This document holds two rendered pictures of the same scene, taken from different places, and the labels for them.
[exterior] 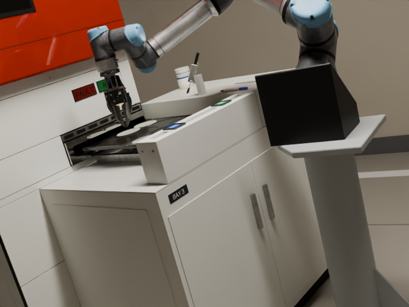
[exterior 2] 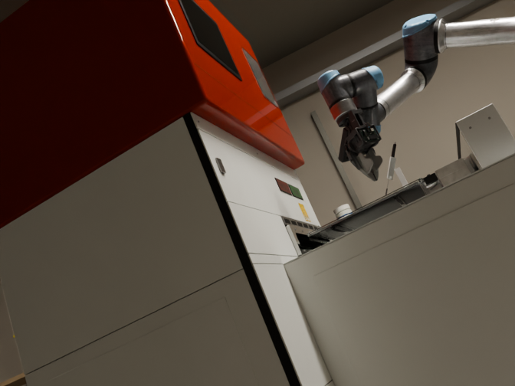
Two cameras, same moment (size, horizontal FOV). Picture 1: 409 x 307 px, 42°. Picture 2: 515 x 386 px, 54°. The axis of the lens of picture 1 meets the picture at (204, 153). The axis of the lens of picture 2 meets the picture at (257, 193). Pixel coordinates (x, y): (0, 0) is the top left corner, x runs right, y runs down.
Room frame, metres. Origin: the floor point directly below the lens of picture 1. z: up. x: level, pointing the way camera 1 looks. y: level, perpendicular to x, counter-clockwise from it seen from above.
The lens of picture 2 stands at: (0.78, 1.18, 0.63)
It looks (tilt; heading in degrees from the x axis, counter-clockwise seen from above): 17 degrees up; 335
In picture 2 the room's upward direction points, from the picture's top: 23 degrees counter-clockwise
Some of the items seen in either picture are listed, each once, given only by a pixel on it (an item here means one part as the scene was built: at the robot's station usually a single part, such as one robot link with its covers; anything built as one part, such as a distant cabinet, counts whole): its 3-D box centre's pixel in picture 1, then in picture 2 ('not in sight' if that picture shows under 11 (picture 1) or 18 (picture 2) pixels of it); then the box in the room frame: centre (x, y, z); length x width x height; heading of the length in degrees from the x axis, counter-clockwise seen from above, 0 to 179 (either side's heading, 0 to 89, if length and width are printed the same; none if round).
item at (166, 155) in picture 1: (205, 134); (484, 159); (1.81, -0.02, 0.89); 0.55 x 0.09 x 0.14; 137
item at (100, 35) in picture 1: (101, 43); (335, 89); (1.94, 0.25, 1.27); 0.09 x 0.08 x 0.11; 74
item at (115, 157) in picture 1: (139, 156); not in sight; (1.98, 0.24, 0.84); 0.50 x 0.02 x 0.03; 47
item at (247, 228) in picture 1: (208, 234); (480, 347); (2.09, 0.07, 0.41); 0.96 x 0.64 x 0.82; 137
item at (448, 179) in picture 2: not in sight; (457, 186); (1.94, 0.00, 0.87); 0.36 x 0.08 x 0.03; 137
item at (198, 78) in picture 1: (195, 79); (395, 175); (2.21, -0.04, 1.03); 0.06 x 0.04 x 0.13; 47
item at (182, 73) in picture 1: (184, 77); (345, 217); (2.56, 0.00, 1.01); 0.07 x 0.07 x 0.10
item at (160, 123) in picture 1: (145, 131); (372, 214); (2.11, 0.20, 0.90); 0.34 x 0.34 x 0.01; 47
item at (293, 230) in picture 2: (109, 136); (313, 243); (2.24, 0.37, 0.89); 0.44 x 0.02 x 0.10; 137
